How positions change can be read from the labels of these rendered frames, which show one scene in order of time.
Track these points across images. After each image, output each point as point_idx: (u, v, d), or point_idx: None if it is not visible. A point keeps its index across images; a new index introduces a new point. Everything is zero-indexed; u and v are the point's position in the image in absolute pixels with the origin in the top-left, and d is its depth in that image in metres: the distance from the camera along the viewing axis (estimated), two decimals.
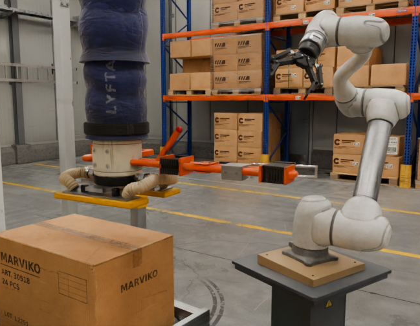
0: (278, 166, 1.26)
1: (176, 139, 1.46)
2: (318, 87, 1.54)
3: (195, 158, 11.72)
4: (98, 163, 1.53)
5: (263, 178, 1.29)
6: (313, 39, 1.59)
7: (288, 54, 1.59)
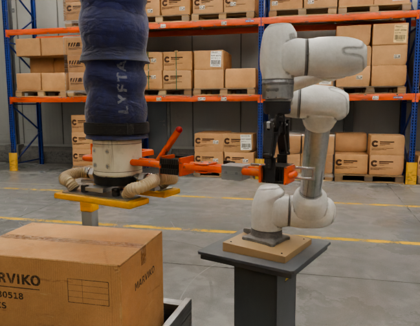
0: (278, 166, 1.26)
1: (176, 139, 1.46)
2: (268, 157, 1.24)
3: (48, 163, 11.03)
4: (98, 163, 1.53)
5: (263, 178, 1.29)
6: None
7: None
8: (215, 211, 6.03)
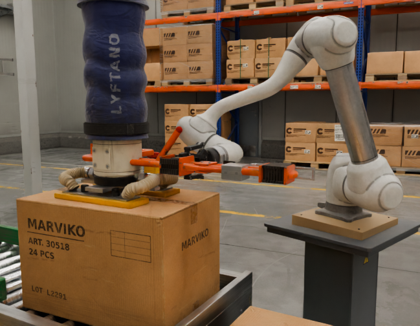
0: (278, 166, 1.26)
1: (176, 139, 1.46)
2: (185, 176, 1.51)
3: None
4: (98, 163, 1.53)
5: (263, 178, 1.29)
6: (221, 157, 1.63)
7: (198, 148, 1.57)
8: (301, 202, 5.73)
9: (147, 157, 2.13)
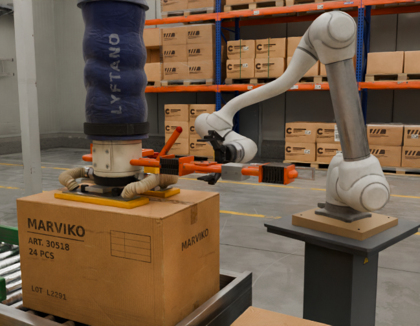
0: (278, 166, 1.26)
1: (176, 139, 1.46)
2: (209, 182, 1.65)
3: None
4: (98, 163, 1.53)
5: (263, 178, 1.29)
6: (238, 152, 1.75)
7: (219, 141, 1.69)
8: (301, 202, 5.73)
9: (147, 157, 2.13)
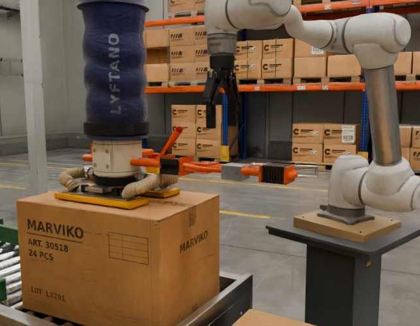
0: (278, 166, 1.26)
1: (176, 139, 1.46)
2: (208, 103, 1.29)
3: None
4: (98, 163, 1.53)
5: (263, 178, 1.29)
6: (210, 54, 1.37)
7: (230, 80, 1.40)
8: (308, 203, 5.70)
9: (149, 158, 2.13)
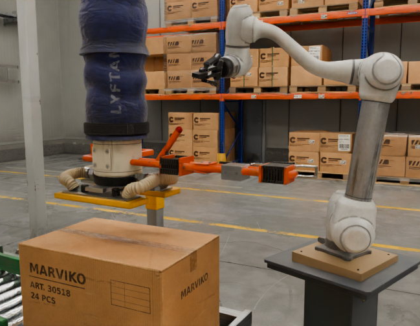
0: (278, 166, 1.26)
1: (176, 139, 1.46)
2: (202, 79, 1.68)
3: (147, 158, 11.50)
4: (98, 163, 1.53)
5: (263, 178, 1.29)
6: (234, 68, 1.79)
7: None
8: (305, 215, 5.73)
9: None
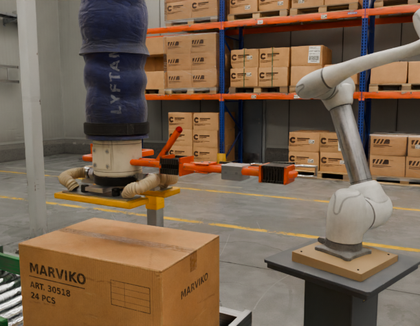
0: (278, 166, 1.26)
1: (176, 139, 1.46)
2: None
3: (147, 158, 11.50)
4: (98, 163, 1.53)
5: (263, 178, 1.29)
6: None
7: None
8: (305, 215, 5.73)
9: None
